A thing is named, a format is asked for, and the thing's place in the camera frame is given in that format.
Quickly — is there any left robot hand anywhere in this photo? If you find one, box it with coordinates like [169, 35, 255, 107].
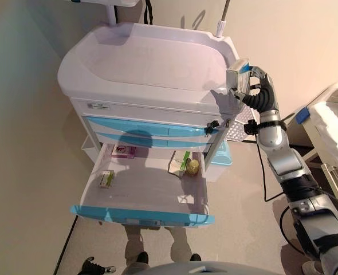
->
[81, 256, 117, 275]

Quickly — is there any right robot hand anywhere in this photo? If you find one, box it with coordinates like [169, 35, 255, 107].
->
[229, 66, 280, 113]

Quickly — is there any blue white medicine box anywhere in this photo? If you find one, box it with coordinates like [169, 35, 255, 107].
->
[226, 58, 252, 100]

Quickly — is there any blue-front cart drawer with medicines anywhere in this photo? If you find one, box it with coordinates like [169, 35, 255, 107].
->
[70, 142, 215, 227]

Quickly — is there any small green white medicine box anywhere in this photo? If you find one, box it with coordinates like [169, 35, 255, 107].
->
[99, 169, 115, 188]

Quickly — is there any yellow medicine bottle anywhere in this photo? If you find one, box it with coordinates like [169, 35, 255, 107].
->
[185, 159, 201, 176]

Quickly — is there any long green white medicine box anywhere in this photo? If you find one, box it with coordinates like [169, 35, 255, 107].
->
[168, 151, 193, 178]

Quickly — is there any pink white medicine box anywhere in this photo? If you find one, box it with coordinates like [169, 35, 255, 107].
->
[111, 144, 137, 159]

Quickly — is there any black baseboard strip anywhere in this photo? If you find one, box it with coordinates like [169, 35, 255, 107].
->
[53, 216, 78, 275]

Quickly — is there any white perforated side tray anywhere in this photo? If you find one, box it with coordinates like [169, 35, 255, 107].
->
[225, 105, 256, 143]

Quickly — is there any blue bed clip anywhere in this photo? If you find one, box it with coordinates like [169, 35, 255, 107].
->
[296, 107, 312, 124]

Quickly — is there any light blue waste bin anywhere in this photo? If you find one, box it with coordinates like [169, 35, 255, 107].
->
[206, 140, 233, 183]

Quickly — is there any white infusion pole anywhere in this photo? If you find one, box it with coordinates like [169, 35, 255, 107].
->
[215, 0, 230, 38]

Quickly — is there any grey robot torso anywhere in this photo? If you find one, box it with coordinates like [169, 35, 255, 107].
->
[146, 258, 277, 275]

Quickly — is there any white medical cart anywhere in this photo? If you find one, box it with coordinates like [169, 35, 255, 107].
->
[57, 21, 246, 161]

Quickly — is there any white cart label sticker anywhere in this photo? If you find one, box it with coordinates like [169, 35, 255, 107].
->
[85, 102, 111, 110]

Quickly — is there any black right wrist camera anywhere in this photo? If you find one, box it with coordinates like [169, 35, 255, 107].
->
[242, 119, 259, 136]

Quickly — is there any cream bed frame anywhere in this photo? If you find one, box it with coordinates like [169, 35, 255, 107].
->
[286, 80, 338, 207]

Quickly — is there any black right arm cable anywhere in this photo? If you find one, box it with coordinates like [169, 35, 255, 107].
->
[256, 134, 287, 203]

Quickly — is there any black hanging cable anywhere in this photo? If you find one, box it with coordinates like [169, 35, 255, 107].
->
[144, 0, 156, 26]

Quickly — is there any white cart shelf with post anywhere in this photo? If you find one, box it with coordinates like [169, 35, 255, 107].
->
[65, 0, 140, 29]

